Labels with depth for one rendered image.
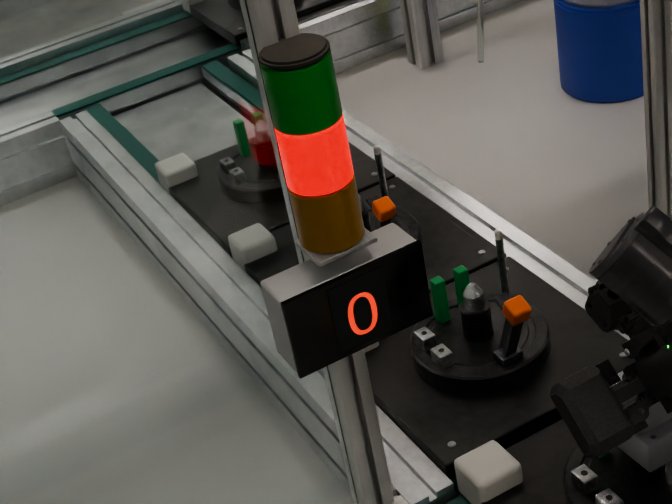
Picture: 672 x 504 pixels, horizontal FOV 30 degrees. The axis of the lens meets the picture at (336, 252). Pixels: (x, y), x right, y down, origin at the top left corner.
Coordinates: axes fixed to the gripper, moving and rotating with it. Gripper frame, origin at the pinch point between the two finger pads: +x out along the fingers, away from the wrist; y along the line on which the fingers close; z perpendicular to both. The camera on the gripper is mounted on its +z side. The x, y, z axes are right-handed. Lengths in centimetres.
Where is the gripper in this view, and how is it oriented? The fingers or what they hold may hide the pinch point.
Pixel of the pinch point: (638, 387)
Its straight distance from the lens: 104.9
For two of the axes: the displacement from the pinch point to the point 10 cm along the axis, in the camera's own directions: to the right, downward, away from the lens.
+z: -4.8, -8.5, 2.2
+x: -2.0, 3.5, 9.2
